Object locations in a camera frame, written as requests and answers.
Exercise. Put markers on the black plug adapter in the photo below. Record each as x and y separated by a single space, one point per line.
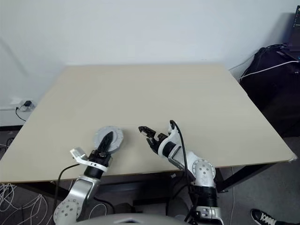
27 103

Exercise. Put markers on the wall power outlet plug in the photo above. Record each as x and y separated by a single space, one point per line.
29 108

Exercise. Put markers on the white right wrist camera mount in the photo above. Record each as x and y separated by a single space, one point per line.
174 136

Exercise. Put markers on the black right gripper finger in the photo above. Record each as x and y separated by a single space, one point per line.
147 131
152 144

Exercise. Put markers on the dark rounded shape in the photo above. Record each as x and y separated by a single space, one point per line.
124 207

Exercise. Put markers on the black and white sneaker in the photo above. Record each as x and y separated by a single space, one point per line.
262 213

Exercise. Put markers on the black metal table frame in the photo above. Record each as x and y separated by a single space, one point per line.
246 176

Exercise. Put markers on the black bag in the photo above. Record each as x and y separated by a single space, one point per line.
274 98

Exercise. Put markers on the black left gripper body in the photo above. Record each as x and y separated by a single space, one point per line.
99 159

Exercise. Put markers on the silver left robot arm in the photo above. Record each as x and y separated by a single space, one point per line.
79 187

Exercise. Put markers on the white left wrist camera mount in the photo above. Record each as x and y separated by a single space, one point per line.
78 153

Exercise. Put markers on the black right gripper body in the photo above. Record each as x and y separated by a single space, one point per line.
159 139

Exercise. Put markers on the grey round flanged lid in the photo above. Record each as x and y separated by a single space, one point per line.
102 133

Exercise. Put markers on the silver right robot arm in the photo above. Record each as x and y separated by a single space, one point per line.
204 173

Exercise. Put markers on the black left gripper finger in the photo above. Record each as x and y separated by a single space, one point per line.
104 144
111 144

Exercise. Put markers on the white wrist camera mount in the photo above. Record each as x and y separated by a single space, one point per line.
174 136
78 153

